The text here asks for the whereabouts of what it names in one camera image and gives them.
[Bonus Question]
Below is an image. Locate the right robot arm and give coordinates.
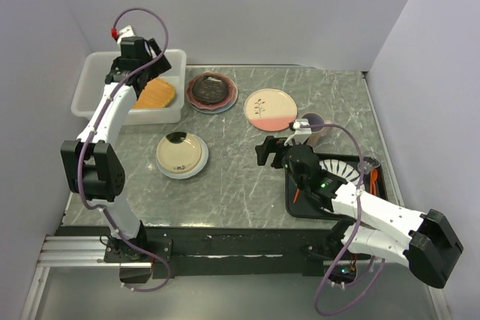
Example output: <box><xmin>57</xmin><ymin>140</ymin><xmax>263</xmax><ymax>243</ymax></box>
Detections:
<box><xmin>255</xmin><ymin>136</ymin><xmax>464</xmax><ymax>289</ymax></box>

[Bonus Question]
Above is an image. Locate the cream and pink round plate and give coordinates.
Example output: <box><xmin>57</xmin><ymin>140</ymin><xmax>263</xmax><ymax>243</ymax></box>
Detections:
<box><xmin>244</xmin><ymin>88</ymin><xmax>298</xmax><ymax>132</ymax></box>

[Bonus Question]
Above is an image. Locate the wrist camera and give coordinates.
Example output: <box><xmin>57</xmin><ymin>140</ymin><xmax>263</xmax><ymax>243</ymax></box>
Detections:
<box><xmin>110</xmin><ymin>25</ymin><xmax>136</xmax><ymax>44</ymax></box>
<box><xmin>284</xmin><ymin>118</ymin><xmax>312</xmax><ymax>146</ymax></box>

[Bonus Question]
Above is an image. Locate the aluminium rail frame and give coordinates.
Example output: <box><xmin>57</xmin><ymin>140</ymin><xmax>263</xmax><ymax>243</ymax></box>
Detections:
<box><xmin>39</xmin><ymin>65</ymin><xmax>452</xmax><ymax>319</ymax></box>

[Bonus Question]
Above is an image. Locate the translucent white plastic bin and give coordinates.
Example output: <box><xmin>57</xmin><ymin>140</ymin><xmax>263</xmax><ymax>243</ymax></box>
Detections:
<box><xmin>70</xmin><ymin>49</ymin><xmax>187</xmax><ymax>125</ymax></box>

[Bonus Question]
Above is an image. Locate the white plate under bowl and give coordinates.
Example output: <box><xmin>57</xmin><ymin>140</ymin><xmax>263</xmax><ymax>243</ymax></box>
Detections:
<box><xmin>157</xmin><ymin>134</ymin><xmax>209</xmax><ymax>180</ymax></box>

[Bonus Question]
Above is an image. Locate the black round patterned plate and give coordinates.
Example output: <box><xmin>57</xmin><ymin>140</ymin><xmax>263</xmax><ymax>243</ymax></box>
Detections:
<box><xmin>192</xmin><ymin>75</ymin><xmax>230</xmax><ymax>104</ymax></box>

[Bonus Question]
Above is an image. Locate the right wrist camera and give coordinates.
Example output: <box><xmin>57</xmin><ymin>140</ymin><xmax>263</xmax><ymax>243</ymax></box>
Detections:
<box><xmin>284</xmin><ymin>118</ymin><xmax>312</xmax><ymax>146</ymax></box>

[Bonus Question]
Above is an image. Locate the clear drinking glass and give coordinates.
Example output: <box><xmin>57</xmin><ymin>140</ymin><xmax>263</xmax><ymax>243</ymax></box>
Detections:
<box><xmin>358</xmin><ymin>155</ymin><xmax>380</xmax><ymax>175</ymax></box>

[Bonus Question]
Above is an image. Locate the black rectangular serving tray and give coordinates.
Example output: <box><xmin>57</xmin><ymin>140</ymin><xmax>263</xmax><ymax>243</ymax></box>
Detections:
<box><xmin>285</xmin><ymin>153</ymin><xmax>388</xmax><ymax>220</ymax></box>

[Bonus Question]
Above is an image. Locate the beige mug with purple interior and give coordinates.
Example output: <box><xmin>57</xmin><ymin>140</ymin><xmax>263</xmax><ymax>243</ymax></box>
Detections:
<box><xmin>302</xmin><ymin>112</ymin><xmax>332</xmax><ymax>148</ymax></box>

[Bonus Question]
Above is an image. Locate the pink scalloped plate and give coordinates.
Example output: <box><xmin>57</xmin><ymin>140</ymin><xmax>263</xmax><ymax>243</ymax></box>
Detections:
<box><xmin>186</xmin><ymin>72</ymin><xmax>235</xmax><ymax>109</ymax></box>

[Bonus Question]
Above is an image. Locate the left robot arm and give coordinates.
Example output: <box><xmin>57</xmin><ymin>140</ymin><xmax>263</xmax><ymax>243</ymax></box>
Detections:
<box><xmin>61</xmin><ymin>36</ymin><xmax>171</xmax><ymax>262</ymax></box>

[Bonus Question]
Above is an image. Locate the white plate with blue stripes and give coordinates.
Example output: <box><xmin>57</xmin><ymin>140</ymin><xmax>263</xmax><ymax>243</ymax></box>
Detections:
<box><xmin>319</xmin><ymin>159</ymin><xmax>360</xmax><ymax>185</ymax></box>

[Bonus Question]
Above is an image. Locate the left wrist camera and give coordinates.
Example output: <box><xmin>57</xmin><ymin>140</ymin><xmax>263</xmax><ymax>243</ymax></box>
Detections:
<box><xmin>110</xmin><ymin>25</ymin><xmax>136</xmax><ymax>44</ymax></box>

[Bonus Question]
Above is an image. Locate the orange woven-pattern square plate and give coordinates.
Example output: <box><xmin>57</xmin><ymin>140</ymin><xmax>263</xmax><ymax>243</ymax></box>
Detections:
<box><xmin>133</xmin><ymin>78</ymin><xmax>176</xmax><ymax>109</ymax></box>

